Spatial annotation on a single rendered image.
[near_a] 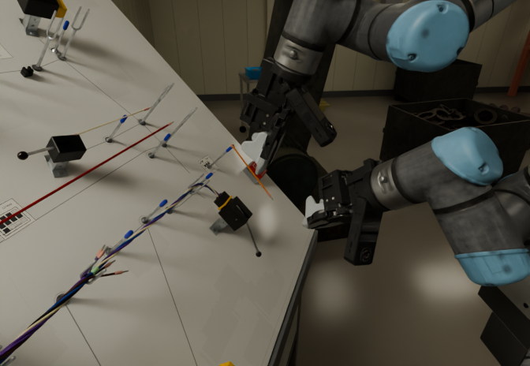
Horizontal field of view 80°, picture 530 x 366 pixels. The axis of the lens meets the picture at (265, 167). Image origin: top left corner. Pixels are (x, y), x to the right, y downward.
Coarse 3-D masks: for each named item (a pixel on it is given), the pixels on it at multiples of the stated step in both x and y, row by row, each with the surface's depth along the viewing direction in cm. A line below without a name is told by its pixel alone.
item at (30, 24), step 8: (24, 0) 62; (32, 0) 62; (40, 0) 63; (48, 0) 64; (56, 0) 66; (24, 8) 62; (32, 8) 63; (40, 8) 64; (48, 8) 65; (56, 8) 65; (24, 16) 66; (32, 16) 65; (40, 16) 65; (48, 16) 66; (24, 24) 67; (32, 24) 69; (32, 32) 68
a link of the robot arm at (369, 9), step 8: (360, 0) 46; (368, 0) 47; (360, 8) 46; (368, 8) 46; (376, 8) 45; (360, 16) 46; (368, 16) 45; (352, 24) 47; (360, 24) 47; (368, 24) 44; (352, 32) 47; (360, 32) 46; (344, 40) 49; (352, 40) 48; (360, 40) 47; (352, 48) 51; (360, 48) 49; (368, 48) 45
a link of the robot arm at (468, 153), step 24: (432, 144) 41; (456, 144) 38; (480, 144) 37; (408, 168) 43; (432, 168) 40; (456, 168) 38; (480, 168) 36; (408, 192) 43; (432, 192) 41; (456, 192) 39; (480, 192) 38
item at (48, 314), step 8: (96, 256) 44; (88, 272) 42; (96, 272) 43; (120, 272) 45; (80, 280) 41; (72, 288) 40; (80, 288) 41; (64, 296) 39; (72, 296) 39; (56, 304) 38; (48, 312) 37; (40, 320) 36; (32, 328) 35; (24, 336) 34; (16, 344) 33; (0, 352) 33; (8, 352) 33; (0, 360) 32
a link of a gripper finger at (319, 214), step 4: (316, 212) 56; (320, 212) 56; (324, 212) 55; (328, 212) 55; (332, 212) 55; (312, 216) 58; (316, 216) 56; (320, 216) 56; (324, 216) 55; (328, 216) 54; (308, 220) 60; (312, 220) 57; (316, 220) 57; (320, 220) 57; (324, 220) 57; (308, 224) 60
